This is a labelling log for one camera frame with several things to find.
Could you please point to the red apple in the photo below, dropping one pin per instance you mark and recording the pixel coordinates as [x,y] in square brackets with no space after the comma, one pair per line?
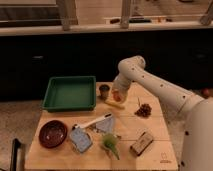
[117,96]

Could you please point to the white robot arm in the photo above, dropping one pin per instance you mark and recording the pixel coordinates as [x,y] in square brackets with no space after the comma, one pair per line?
[197,150]

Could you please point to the small metal cup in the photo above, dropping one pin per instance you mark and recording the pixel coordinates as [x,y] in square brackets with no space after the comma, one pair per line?
[104,91]

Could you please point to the yellow banana toy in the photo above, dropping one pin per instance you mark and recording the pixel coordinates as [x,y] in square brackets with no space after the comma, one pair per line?
[115,104]

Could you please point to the grey blue cloth piece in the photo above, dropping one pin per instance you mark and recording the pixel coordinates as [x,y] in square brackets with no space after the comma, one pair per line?
[106,126]

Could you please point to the green plastic tray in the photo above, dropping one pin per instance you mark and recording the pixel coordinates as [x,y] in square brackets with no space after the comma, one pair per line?
[70,93]

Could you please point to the brown pine cone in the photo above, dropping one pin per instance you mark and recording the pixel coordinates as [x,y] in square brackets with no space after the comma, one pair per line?
[144,110]

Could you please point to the wooden block stamp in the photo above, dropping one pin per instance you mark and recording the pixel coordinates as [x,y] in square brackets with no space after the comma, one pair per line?
[142,143]

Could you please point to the dark red bowl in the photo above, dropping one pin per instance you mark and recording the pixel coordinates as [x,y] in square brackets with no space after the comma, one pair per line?
[52,134]

